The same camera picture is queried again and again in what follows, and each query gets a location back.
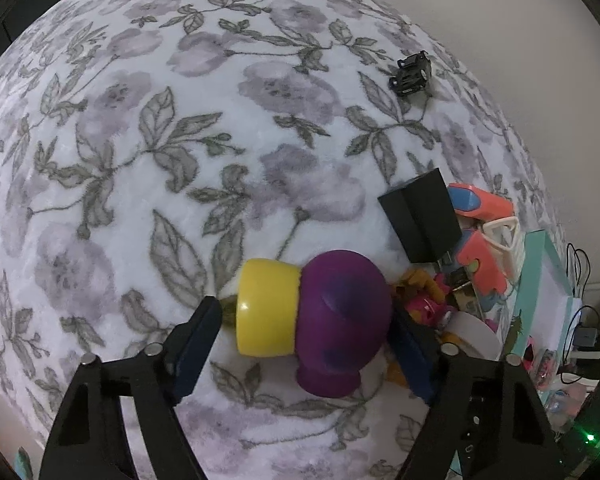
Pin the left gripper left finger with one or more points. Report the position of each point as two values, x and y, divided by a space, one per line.
88 438

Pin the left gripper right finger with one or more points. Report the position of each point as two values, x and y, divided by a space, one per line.
485 414

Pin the pink yellow toy figure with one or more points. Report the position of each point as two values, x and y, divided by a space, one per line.
420 309

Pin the orange blue toy case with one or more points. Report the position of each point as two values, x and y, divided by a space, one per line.
475 203
474 253

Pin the purple yellow mushroom toy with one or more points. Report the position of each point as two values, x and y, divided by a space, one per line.
332 314

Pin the cream hair claw clip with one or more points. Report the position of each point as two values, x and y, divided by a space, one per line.
506 241

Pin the black power adapter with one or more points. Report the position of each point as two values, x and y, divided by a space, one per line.
421 214

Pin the black toy car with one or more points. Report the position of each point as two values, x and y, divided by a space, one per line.
412 74

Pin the teal white tray box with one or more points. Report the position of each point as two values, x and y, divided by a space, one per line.
543 304

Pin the floral fleece blanket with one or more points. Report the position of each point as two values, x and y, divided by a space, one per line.
148 148

